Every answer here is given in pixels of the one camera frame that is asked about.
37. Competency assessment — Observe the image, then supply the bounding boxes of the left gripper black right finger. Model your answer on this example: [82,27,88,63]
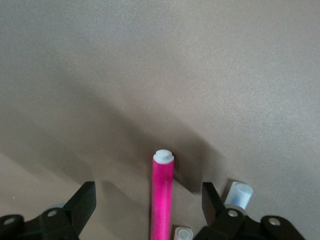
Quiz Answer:
[194,181,266,240]

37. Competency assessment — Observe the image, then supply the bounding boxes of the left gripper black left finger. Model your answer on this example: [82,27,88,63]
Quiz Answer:
[23,181,98,240]

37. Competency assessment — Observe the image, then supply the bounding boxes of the pink marker pen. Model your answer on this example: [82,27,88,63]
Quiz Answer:
[150,149,175,240]

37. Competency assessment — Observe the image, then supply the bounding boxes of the purple marker pen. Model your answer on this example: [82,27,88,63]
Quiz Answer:
[224,181,254,210]

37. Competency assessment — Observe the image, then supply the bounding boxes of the yellow marker pen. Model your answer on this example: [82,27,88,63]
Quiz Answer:
[173,226,194,240]

